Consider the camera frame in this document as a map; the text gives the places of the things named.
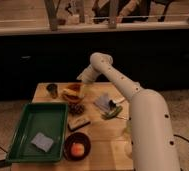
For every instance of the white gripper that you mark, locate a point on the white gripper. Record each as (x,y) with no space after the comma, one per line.
(88,75)

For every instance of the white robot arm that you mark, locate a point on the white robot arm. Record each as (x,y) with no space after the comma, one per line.
(153,144)

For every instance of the red bowl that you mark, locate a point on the red bowl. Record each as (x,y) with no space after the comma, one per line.
(71,99)

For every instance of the dark brown bowl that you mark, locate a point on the dark brown bowl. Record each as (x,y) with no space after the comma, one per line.
(77,137)

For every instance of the white plastic spoon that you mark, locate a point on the white plastic spoon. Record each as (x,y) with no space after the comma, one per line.
(114,102)

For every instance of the pine cone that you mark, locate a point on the pine cone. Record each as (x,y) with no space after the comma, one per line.
(76,109)

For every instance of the dark metal cup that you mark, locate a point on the dark metal cup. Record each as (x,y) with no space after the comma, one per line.
(52,89)

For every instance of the green vegetable toy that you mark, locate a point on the green vegetable toy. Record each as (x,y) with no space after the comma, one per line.
(113,113)

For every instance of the green plastic tray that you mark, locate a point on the green plastic tray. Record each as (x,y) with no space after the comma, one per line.
(49,119)

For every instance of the green plastic cup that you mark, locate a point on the green plastic cup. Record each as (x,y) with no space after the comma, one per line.
(127,128)

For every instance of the orange fruit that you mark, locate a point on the orange fruit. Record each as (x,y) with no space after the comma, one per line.
(77,149)

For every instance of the white cup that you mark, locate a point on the white cup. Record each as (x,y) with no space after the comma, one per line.
(128,150)

